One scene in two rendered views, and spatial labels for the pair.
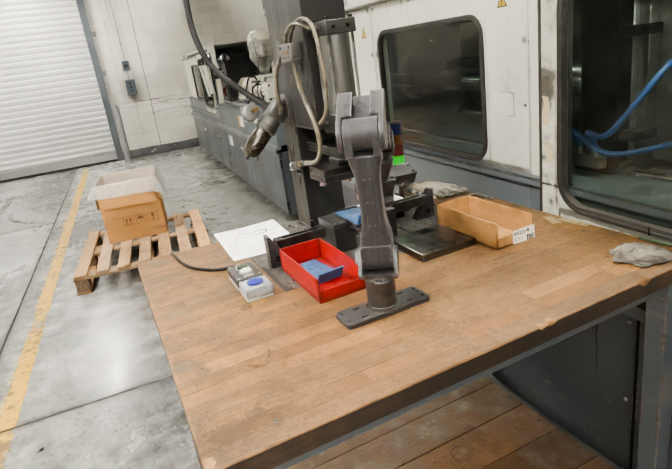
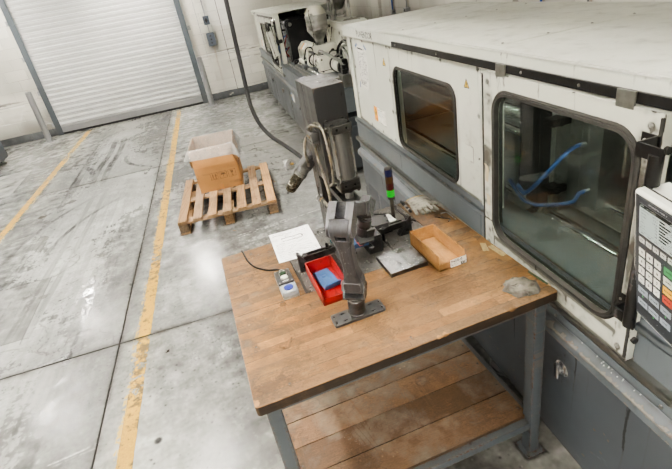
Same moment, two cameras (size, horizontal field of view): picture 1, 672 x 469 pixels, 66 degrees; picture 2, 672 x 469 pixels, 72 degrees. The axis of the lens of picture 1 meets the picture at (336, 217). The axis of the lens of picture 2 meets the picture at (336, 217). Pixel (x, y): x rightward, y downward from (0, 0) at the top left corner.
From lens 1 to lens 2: 0.73 m
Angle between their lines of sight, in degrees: 13
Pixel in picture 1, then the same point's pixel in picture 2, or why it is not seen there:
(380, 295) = (354, 309)
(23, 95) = (126, 49)
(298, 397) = (302, 370)
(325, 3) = (333, 108)
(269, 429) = (285, 388)
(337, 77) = (340, 159)
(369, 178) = (345, 252)
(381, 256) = (355, 289)
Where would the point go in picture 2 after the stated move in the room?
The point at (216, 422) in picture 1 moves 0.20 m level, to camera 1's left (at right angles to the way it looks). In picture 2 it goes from (261, 381) to (203, 384)
